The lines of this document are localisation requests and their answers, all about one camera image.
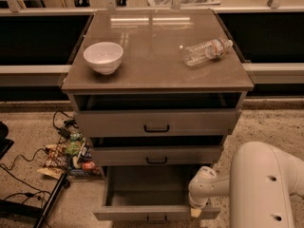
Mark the grey bottom drawer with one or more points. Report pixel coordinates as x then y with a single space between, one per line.
153 193

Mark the grey drawer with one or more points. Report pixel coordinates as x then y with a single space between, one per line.
154 123
155 155
153 193

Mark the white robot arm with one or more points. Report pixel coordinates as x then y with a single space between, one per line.
262 178

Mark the grey middle drawer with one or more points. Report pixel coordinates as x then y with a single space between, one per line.
155 155

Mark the grey top drawer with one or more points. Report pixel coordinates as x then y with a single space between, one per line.
154 123

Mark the black stand leg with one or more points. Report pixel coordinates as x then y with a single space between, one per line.
61 183

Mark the pile of snack packages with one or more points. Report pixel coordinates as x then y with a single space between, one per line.
70 156

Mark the clear plastic water bottle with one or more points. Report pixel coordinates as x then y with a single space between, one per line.
206 51

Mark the white ceramic bowl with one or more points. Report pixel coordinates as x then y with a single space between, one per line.
104 57

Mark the black chair base edge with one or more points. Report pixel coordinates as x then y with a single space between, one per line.
5 143

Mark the black power adapter with cable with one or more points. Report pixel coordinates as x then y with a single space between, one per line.
66 127

